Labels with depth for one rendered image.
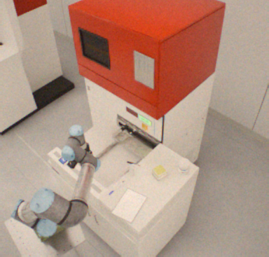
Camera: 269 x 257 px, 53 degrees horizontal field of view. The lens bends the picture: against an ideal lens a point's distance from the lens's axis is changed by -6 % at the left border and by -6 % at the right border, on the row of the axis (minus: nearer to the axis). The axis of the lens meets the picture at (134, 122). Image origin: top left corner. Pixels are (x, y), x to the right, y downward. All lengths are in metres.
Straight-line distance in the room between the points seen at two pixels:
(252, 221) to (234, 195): 0.33
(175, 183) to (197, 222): 1.02
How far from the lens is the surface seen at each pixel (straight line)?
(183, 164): 1.88
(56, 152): 2.15
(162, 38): 1.55
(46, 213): 1.23
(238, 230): 2.92
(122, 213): 1.79
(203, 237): 2.81
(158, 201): 1.83
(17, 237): 2.04
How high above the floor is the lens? 2.56
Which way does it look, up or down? 45 degrees down
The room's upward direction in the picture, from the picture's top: 2 degrees counter-clockwise
